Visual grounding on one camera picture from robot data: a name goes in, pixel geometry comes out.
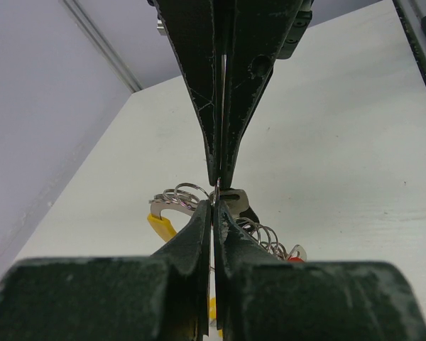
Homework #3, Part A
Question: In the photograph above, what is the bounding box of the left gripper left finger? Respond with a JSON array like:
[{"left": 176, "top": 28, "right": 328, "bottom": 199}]
[{"left": 153, "top": 200, "right": 212, "bottom": 337}]

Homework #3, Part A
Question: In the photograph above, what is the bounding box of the keyring bunch with colourful tags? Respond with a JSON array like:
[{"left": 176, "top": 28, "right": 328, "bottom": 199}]
[{"left": 146, "top": 177, "right": 308, "bottom": 335}]

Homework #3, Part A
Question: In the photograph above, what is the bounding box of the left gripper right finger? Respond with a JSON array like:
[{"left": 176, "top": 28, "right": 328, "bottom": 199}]
[{"left": 213, "top": 200, "right": 281, "bottom": 337}]

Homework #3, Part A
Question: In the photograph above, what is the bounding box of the left aluminium frame post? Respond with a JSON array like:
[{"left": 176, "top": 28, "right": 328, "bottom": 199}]
[{"left": 60, "top": 0, "right": 143, "bottom": 93}]

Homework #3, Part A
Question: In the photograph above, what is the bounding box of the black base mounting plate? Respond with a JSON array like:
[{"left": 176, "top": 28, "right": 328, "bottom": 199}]
[{"left": 393, "top": 0, "right": 426, "bottom": 87}]

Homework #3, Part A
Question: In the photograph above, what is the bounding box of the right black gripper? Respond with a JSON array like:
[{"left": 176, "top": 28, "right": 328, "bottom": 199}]
[{"left": 148, "top": 0, "right": 313, "bottom": 188}]

